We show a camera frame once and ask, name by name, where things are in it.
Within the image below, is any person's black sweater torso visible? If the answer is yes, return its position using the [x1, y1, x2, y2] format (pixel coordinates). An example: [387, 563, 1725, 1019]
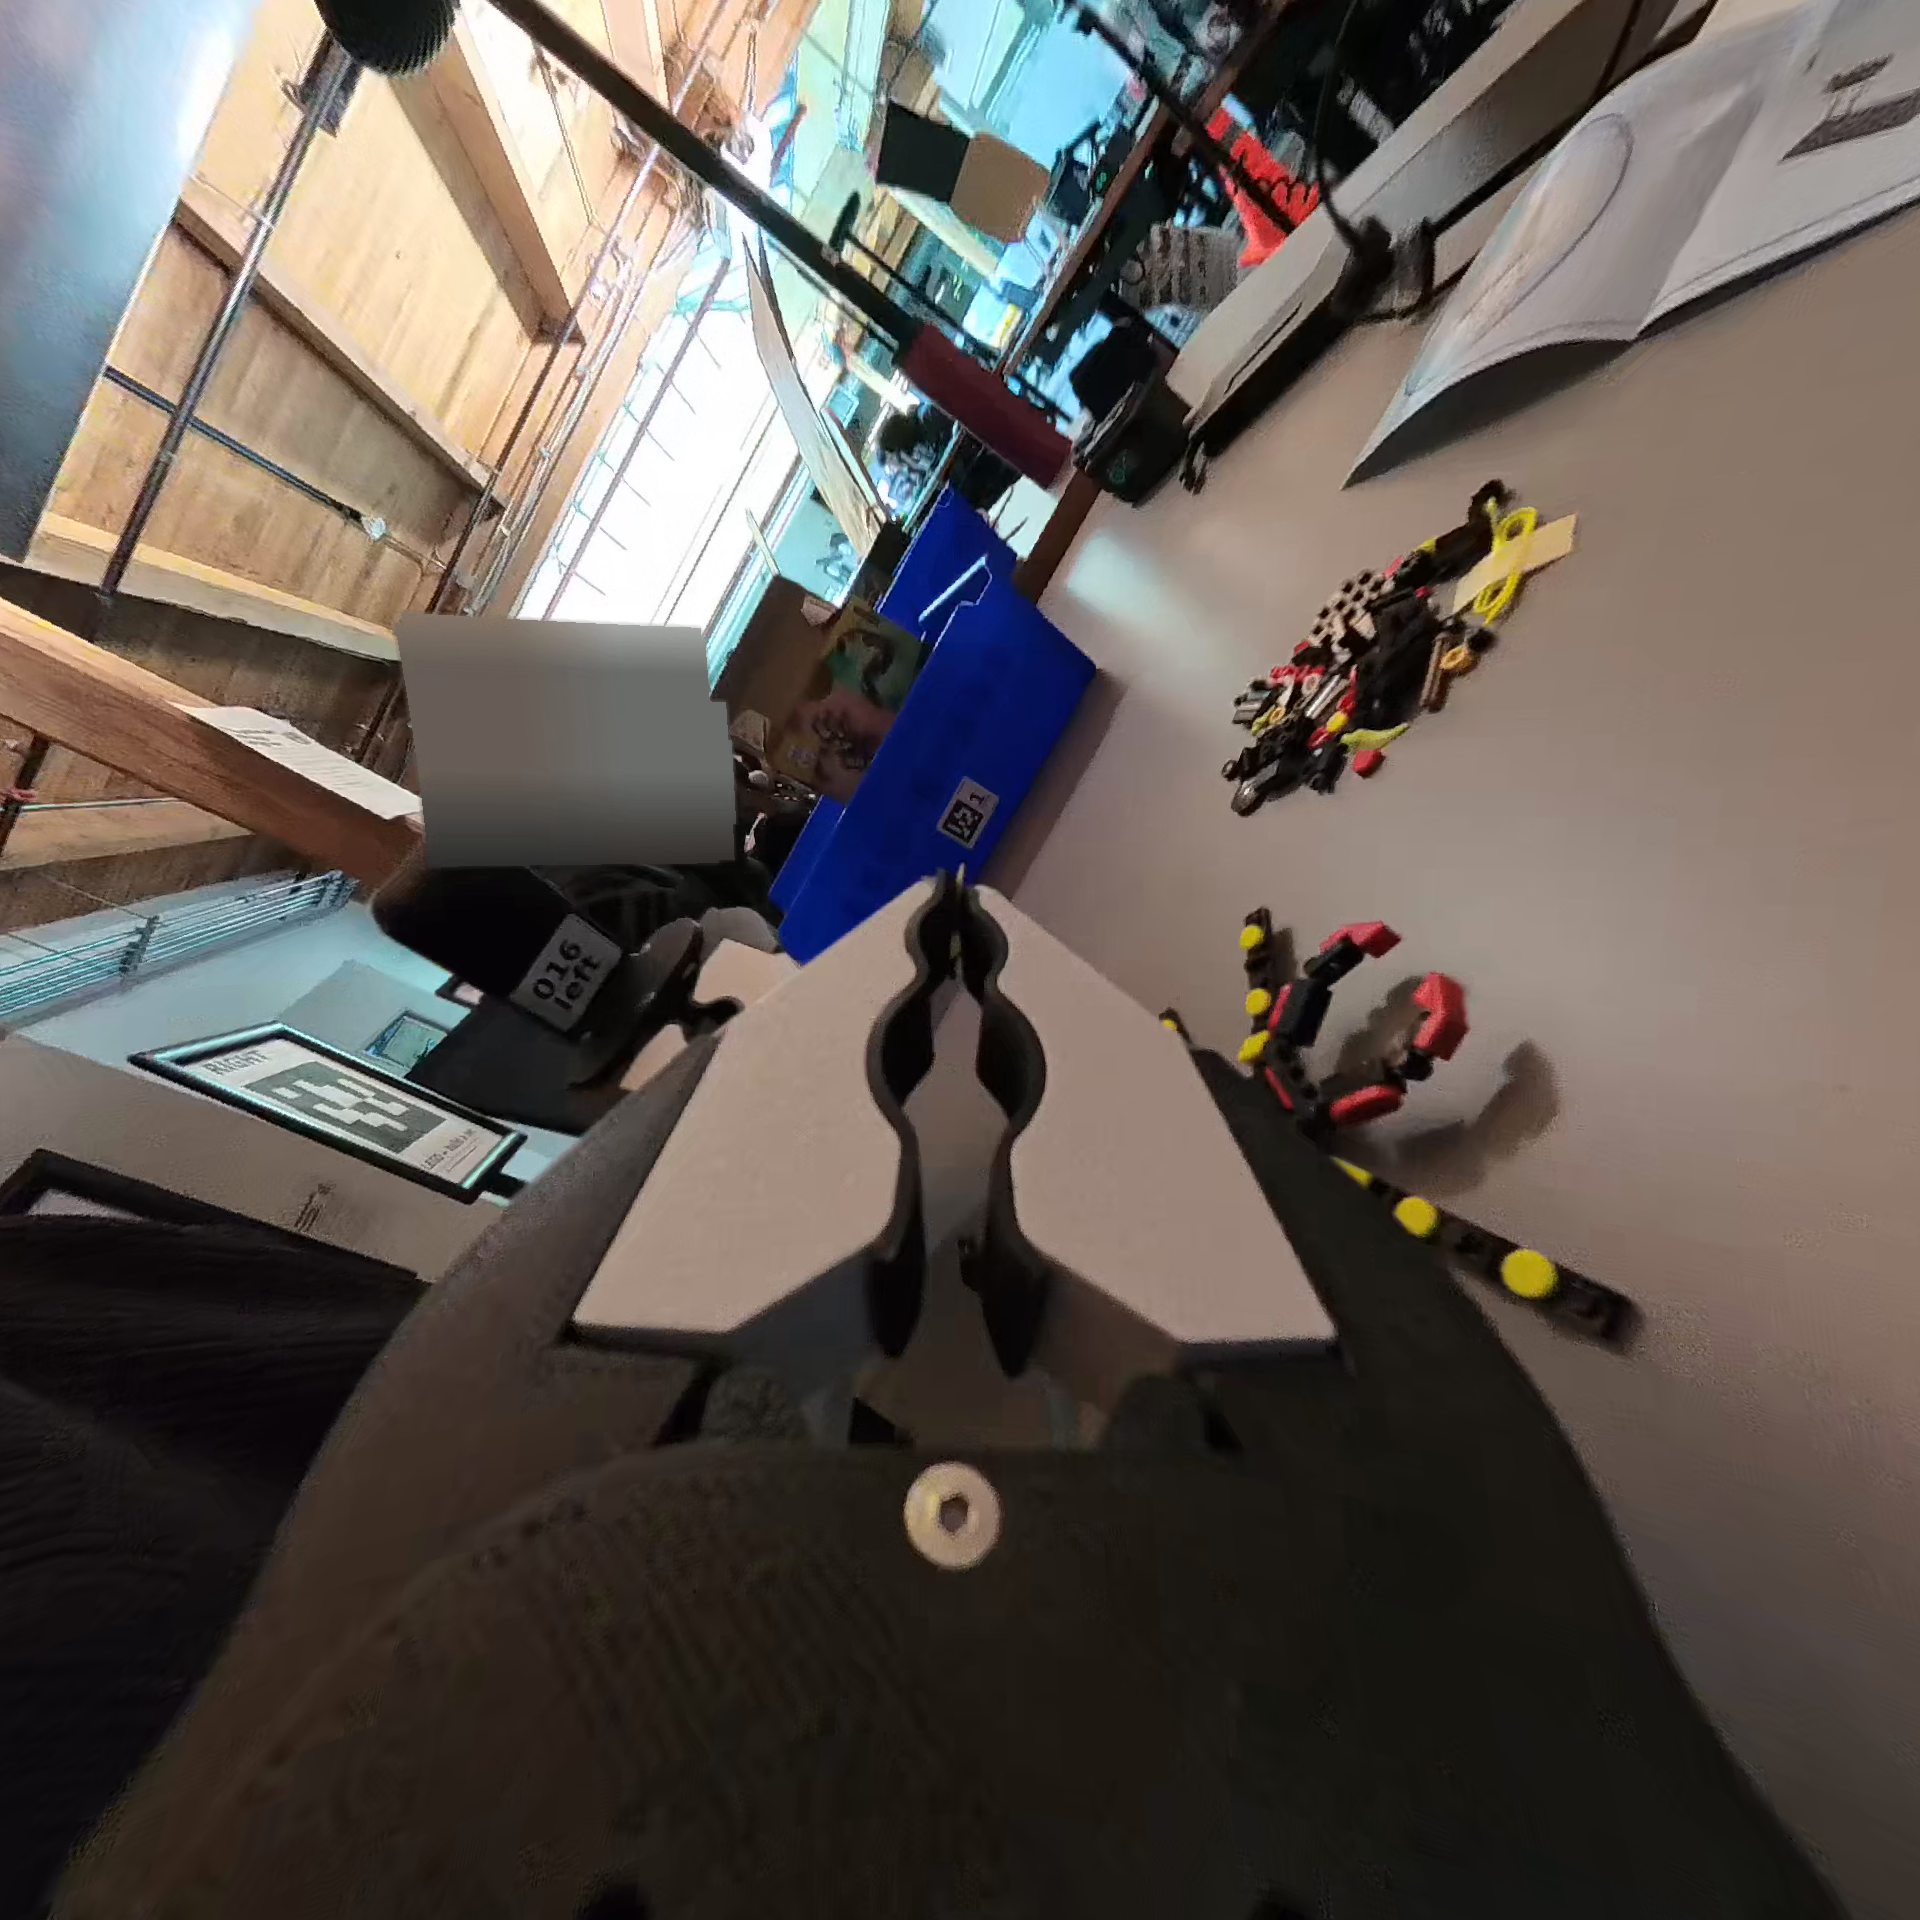
[0, 1211, 437, 1920]

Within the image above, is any black framed marker sign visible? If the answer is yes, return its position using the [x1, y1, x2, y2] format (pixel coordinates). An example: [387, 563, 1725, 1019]
[132, 1019, 531, 1207]

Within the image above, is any white monitor stand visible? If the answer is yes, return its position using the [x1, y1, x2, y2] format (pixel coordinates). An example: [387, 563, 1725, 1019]
[1170, 0, 1718, 453]

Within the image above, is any printed cardboard lego box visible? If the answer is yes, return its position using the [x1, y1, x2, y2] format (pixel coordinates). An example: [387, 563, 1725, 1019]
[718, 577, 927, 798]

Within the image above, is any black cable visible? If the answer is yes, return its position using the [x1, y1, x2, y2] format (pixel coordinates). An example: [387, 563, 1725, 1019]
[1304, 0, 1448, 321]

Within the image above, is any blue plastic bin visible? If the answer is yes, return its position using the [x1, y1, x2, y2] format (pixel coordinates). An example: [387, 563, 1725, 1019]
[768, 488, 1096, 962]

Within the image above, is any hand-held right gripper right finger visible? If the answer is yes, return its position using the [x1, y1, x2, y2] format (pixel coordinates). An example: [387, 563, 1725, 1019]
[960, 883, 1340, 1378]

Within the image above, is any black picture frame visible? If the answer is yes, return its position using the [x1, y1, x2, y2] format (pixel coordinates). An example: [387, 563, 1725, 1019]
[0, 1149, 422, 1281]

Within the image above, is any black yellow lego scorpion model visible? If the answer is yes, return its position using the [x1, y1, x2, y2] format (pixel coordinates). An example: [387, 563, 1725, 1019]
[1160, 907, 1637, 1344]

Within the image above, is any maroon water bottle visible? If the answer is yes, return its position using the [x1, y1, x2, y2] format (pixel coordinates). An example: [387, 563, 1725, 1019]
[895, 322, 1076, 489]

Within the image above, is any black battery case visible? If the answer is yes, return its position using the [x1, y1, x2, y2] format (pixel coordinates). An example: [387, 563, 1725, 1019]
[1072, 322, 1198, 507]

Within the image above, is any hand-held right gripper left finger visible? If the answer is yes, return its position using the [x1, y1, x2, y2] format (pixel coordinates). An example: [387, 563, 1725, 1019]
[567, 874, 951, 1354]

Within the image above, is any orange traffic cone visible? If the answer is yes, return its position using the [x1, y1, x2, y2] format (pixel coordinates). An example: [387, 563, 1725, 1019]
[1218, 120, 1326, 275]

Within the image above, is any pile of loose lego pieces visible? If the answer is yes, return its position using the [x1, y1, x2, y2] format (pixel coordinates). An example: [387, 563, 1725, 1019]
[1222, 481, 1579, 819]

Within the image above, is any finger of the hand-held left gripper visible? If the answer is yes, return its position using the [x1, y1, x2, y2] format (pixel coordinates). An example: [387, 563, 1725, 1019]
[616, 1029, 725, 1101]
[693, 939, 800, 1013]

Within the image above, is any open instruction booklet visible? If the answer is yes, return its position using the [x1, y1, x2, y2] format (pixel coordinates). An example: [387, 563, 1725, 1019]
[1342, 0, 1920, 489]

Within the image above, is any white paper notice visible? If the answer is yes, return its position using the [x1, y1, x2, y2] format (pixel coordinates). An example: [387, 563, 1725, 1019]
[195, 705, 424, 823]

